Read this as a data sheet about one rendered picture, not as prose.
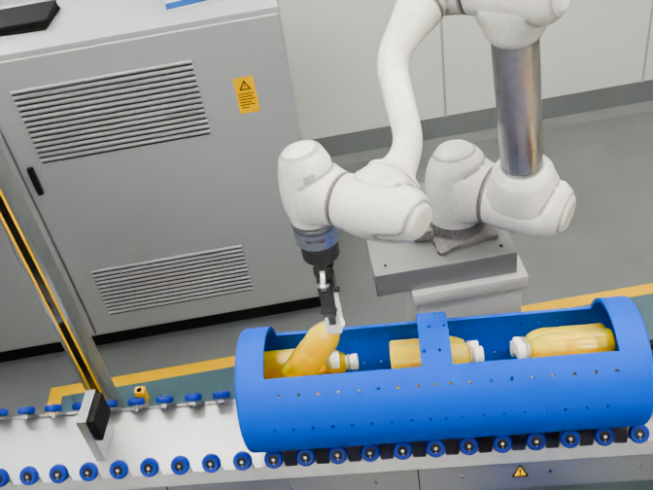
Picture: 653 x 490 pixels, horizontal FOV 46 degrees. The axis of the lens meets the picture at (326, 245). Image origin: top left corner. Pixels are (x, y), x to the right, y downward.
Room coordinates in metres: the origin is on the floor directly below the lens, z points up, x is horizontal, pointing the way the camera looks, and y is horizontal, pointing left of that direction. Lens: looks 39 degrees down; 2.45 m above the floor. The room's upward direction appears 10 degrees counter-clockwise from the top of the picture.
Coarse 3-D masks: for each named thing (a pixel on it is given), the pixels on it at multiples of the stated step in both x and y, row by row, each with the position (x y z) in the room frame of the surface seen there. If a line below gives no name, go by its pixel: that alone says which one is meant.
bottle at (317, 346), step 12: (324, 324) 1.16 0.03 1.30; (312, 336) 1.15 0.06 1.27; (324, 336) 1.14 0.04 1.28; (336, 336) 1.15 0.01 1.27; (300, 348) 1.16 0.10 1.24; (312, 348) 1.14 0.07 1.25; (324, 348) 1.13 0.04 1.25; (288, 360) 1.18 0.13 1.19; (300, 360) 1.15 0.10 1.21; (312, 360) 1.13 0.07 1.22; (324, 360) 1.14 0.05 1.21; (288, 372) 1.16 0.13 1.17; (300, 372) 1.14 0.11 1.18; (312, 372) 1.14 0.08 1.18
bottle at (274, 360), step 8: (264, 352) 1.26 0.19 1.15; (272, 352) 1.25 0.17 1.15; (280, 352) 1.24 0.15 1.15; (288, 352) 1.24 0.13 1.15; (264, 360) 1.23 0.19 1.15; (272, 360) 1.23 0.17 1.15; (280, 360) 1.22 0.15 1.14; (328, 360) 1.21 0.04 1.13; (264, 368) 1.21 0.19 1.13; (272, 368) 1.21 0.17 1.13; (280, 368) 1.21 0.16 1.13; (320, 368) 1.20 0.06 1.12; (264, 376) 1.21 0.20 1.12; (272, 376) 1.21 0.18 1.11; (280, 376) 1.20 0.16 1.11
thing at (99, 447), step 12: (96, 396) 1.28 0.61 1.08; (84, 408) 1.24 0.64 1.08; (96, 408) 1.24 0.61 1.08; (108, 408) 1.28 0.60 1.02; (84, 420) 1.20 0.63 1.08; (96, 420) 1.21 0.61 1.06; (108, 420) 1.26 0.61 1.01; (84, 432) 1.20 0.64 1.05; (96, 432) 1.20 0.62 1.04; (108, 432) 1.26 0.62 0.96; (96, 444) 1.20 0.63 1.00; (108, 444) 1.24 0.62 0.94; (96, 456) 1.20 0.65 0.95
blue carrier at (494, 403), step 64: (448, 320) 1.26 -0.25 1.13; (512, 320) 1.25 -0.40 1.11; (576, 320) 1.23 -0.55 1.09; (640, 320) 1.07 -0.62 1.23; (256, 384) 1.11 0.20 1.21; (320, 384) 1.08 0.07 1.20; (384, 384) 1.06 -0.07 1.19; (448, 384) 1.03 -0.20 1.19; (512, 384) 1.01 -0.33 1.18; (576, 384) 0.99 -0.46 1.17; (640, 384) 0.97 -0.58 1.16; (256, 448) 1.06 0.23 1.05
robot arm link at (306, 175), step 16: (304, 144) 1.17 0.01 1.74; (320, 144) 1.17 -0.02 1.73; (288, 160) 1.14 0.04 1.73; (304, 160) 1.13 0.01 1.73; (320, 160) 1.13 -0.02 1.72; (288, 176) 1.13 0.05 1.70; (304, 176) 1.11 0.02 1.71; (320, 176) 1.12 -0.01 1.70; (336, 176) 1.11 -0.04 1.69; (288, 192) 1.13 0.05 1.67; (304, 192) 1.10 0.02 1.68; (320, 192) 1.09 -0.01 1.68; (288, 208) 1.13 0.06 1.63; (304, 208) 1.10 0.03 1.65; (320, 208) 1.08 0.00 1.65; (304, 224) 1.12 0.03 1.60; (320, 224) 1.10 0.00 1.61
